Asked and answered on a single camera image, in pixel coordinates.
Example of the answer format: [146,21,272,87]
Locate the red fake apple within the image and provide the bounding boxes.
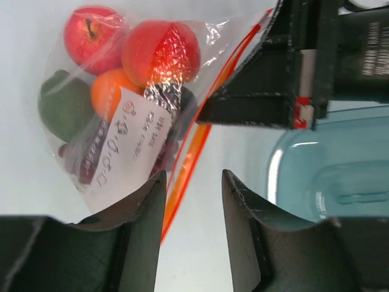
[63,5,126,75]

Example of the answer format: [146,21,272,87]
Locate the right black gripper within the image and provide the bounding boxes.
[197,1,388,129]

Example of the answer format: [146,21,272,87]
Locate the red orange fake peach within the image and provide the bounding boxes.
[121,20,201,87]

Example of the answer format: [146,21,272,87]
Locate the orange fake orange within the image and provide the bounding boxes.
[91,68,144,123]

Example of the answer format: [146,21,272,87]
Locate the purple fake grape bunch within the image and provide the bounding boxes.
[58,118,179,185]

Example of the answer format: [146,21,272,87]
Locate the dark purple fake plum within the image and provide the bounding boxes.
[170,86,199,141]

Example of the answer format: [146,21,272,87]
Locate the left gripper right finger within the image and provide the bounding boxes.
[222,170,388,291]

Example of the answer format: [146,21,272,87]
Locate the teal plastic bin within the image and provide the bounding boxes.
[266,106,388,222]

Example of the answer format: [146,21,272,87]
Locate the clear zip top bag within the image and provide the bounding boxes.
[37,10,271,235]

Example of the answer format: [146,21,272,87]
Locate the green fake avocado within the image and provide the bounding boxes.
[38,69,94,142]

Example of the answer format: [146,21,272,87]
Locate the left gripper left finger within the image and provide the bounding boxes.
[1,171,167,291]

